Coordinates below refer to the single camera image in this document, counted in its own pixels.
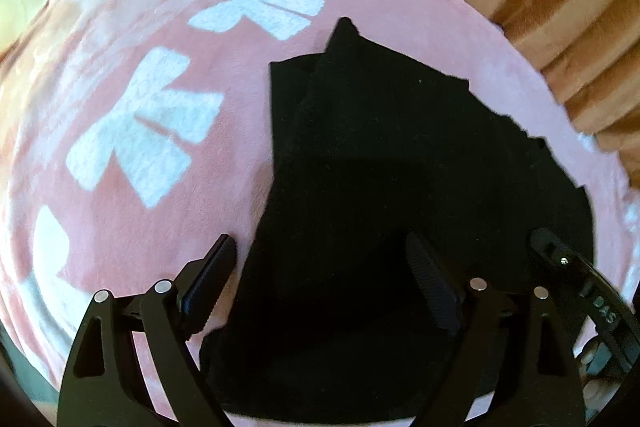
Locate black garment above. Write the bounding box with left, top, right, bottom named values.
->
left=200, top=17, right=594, bottom=426

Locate pink blanket with white bows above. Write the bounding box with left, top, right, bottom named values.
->
left=1, top=0, right=639, bottom=401

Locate person's right hand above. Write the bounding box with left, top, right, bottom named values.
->
left=576, top=337, right=625, bottom=424

